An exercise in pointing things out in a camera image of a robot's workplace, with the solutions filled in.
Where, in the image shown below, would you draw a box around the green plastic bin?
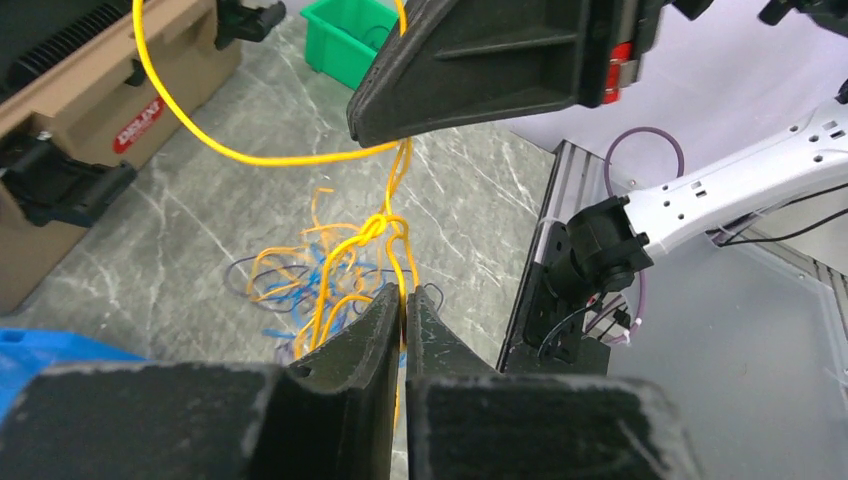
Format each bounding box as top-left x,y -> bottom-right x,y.
300,0 -> 398,90

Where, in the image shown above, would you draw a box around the tan open toolbox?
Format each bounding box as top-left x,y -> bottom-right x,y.
1,1 -> 287,313

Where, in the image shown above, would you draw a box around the yellow wires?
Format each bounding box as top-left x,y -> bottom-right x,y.
131,0 -> 422,432

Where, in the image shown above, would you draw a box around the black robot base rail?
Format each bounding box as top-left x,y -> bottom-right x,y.
496,140 -> 648,375

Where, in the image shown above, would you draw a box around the blue plastic bin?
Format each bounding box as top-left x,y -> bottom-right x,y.
1,328 -> 146,419

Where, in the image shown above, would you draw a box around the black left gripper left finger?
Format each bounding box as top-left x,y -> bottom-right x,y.
1,286 -> 401,479

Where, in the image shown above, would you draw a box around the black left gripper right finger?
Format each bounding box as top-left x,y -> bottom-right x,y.
405,291 -> 703,479

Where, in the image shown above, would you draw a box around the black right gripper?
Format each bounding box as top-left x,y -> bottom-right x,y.
347,0 -> 711,147

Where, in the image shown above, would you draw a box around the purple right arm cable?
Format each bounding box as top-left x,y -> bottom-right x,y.
599,125 -> 687,346

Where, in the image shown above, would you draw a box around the black tray in toolbox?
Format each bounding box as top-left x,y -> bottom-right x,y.
1,0 -> 131,101

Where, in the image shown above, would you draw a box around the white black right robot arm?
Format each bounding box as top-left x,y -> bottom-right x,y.
347,1 -> 847,307

